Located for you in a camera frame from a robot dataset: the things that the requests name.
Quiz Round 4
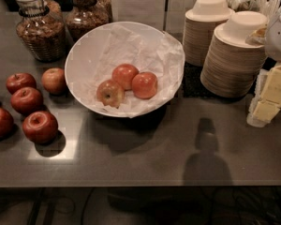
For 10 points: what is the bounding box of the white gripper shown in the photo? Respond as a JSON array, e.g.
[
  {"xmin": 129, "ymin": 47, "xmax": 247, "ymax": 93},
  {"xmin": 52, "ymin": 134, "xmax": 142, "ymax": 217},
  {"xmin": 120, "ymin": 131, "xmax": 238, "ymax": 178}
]
[{"xmin": 245, "ymin": 7, "xmax": 281, "ymax": 128}]

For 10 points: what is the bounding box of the paper bowl stack front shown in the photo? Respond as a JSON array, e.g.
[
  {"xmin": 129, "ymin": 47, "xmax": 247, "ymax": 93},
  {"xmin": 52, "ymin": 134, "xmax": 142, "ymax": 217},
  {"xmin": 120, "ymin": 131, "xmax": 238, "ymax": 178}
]
[{"xmin": 200, "ymin": 11, "xmax": 267, "ymax": 98}]

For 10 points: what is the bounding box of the paper bowl stack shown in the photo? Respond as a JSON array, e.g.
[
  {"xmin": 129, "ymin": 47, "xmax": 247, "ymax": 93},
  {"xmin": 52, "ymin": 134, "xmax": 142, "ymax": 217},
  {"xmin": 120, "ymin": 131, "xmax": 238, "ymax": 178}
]
[
  {"xmin": 183, "ymin": 0, "xmax": 233, "ymax": 67},
  {"xmin": 200, "ymin": 11, "xmax": 267, "ymax": 98}
]

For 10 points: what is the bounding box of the paper bowl stack back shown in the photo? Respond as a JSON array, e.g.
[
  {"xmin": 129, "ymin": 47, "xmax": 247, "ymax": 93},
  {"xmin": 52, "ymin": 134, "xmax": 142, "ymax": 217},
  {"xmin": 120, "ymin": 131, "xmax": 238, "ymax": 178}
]
[{"xmin": 183, "ymin": 0, "xmax": 233, "ymax": 67}]

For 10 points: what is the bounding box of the red apple in bowl back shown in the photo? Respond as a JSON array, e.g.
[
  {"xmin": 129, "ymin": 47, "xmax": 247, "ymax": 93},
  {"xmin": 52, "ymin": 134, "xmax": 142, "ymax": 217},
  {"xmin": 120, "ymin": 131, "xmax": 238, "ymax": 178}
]
[{"xmin": 111, "ymin": 64, "xmax": 140, "ymax": 90}]

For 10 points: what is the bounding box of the yellow-red apple in bowl front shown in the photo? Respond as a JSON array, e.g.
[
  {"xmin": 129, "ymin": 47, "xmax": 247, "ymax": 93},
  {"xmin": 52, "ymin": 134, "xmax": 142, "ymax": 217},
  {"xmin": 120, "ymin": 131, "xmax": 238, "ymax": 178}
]
[{"xmin": 96, "ymin": 80, "xmax": 125, "ymax": 108}]

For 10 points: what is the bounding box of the white bowl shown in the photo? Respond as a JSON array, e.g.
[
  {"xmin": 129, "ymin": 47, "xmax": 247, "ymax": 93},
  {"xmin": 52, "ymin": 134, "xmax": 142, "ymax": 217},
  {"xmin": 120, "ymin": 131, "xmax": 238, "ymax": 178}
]
[{"xmin": 64, "ymin": 21, "xmax": 186, "ymax": 119}]

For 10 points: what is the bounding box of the pale red apple on table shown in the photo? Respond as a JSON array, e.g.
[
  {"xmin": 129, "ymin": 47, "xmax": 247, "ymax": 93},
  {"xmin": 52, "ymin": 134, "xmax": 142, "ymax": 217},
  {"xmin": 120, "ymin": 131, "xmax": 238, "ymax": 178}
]
[{"xmin": 41, "ymin": 67, "xmax": 67, "ymax": 95}]

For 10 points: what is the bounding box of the dark red apple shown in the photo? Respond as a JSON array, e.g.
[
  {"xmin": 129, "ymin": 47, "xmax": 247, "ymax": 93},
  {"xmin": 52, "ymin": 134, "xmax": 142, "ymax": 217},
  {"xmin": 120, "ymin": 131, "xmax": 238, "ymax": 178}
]
[
  {"xmin": 6, "ymin": 73, "xmax": 37, "ymax": 95},
  {"xmin": 22, "ymin": 111, "xmax": 58, "ymax": 144},
  {"xmin": 0, "ymin": 108, "xmax": 14, "ymax": 139},
  {"xmin": 10, "ymin": 87, "xmax": 43, "ymax": 115}
]

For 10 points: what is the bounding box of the dark red apple middle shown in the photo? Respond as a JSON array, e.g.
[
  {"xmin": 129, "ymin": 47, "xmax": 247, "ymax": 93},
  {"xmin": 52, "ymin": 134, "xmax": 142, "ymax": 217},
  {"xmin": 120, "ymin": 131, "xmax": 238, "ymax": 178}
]
[{"xmin": 10, "ymin": 87, "xmax": 43, "ymax": 115}]

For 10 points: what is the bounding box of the dark red apple upper left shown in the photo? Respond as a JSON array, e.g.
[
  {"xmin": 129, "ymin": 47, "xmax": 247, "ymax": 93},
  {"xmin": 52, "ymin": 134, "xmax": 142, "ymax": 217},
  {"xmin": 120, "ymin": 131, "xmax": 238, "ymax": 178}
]
[{"xmin": 6, "ymin": 73, "xmax": 37, "ymax": 95}]

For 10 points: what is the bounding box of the dark red apple left front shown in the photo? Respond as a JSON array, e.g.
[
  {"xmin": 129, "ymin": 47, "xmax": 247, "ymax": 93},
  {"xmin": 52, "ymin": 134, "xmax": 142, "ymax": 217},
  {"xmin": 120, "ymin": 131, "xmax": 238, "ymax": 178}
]
[{"xmin": 0, "ymin": 108, "xmax": 14, "ymax": 139}]

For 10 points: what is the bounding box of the white crumpled paper liner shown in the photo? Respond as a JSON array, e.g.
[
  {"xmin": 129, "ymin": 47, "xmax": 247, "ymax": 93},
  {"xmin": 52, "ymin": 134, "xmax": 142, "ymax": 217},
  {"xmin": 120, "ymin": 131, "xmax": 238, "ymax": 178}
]
[{"xmin": 72, "ymin": 24, "xmax": 186, "ymax": 119}]

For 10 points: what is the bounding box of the white napkin dispenser box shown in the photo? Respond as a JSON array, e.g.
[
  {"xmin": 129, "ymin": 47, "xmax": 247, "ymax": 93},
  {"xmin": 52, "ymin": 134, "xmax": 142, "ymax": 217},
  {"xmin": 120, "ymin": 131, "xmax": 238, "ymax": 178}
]
[{"xmin": 111, "ymin": 0, "xmax": 165, "ymax": 30}]

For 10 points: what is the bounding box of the glass granola jar right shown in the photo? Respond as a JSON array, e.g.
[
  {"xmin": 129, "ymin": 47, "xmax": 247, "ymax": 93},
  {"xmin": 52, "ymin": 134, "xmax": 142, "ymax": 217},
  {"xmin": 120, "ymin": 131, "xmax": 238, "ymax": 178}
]
[{"xmin": 66, "ymin": 0, "xmax": 109, "ymax": 41}]

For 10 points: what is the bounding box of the glass granola jar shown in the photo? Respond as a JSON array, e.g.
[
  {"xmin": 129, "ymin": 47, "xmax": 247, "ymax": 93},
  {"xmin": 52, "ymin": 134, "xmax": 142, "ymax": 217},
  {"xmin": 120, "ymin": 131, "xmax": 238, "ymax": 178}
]
[
  {"xmin": 16, "ymin": 0, "xmax": 66, "ymax": 62},
  {"xmin": 66, "ymin": 0, "xmax": 109, "ymax": 41},
  {"xmin": 43, "ymin": 0, "xmax": 63, "ymax": 21}
]

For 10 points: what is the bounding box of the glass granola jar back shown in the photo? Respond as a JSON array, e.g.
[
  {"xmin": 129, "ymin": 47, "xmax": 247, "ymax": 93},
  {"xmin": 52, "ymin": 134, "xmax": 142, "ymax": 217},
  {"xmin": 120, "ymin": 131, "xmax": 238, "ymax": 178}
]
[{"xmin": 43, "ymin": 0, "xmax": 63, "ymax": 21}]

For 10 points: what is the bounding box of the glass granola jar left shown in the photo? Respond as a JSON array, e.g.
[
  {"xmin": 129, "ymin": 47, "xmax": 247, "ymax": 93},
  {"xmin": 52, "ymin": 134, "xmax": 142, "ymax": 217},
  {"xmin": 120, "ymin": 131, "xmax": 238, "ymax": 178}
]
[{"xmin": 16, "ymin": 0, "xmax": 66, "ymax": 62}]

